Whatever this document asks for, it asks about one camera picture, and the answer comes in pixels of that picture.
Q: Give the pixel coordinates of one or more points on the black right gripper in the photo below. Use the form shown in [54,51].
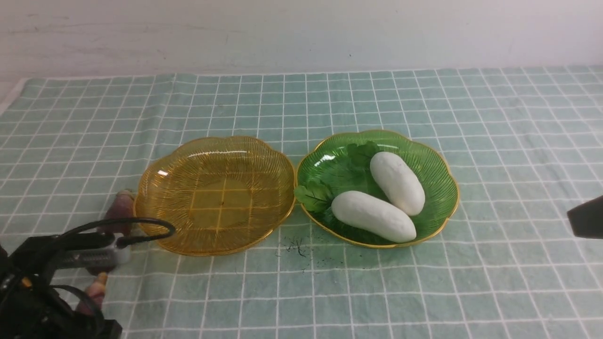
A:
[586,220]

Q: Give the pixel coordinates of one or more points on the white radish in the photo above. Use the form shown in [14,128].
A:
[358,210]
[390,172]

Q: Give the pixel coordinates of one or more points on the white radish front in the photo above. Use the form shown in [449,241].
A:
[358,210]

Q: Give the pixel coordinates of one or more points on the purple eggplant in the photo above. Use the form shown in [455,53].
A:
[96,291]
[121,207]

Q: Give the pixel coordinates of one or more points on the purple eggplant front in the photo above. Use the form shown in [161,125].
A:
[96,291]

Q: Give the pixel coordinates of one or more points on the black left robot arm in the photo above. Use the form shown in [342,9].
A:
[37,310]

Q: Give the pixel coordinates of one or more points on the green transparent plastic plate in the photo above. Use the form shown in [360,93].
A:
[342,163]

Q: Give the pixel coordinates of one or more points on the yellow transparent plastic plate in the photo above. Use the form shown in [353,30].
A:
[222,194]

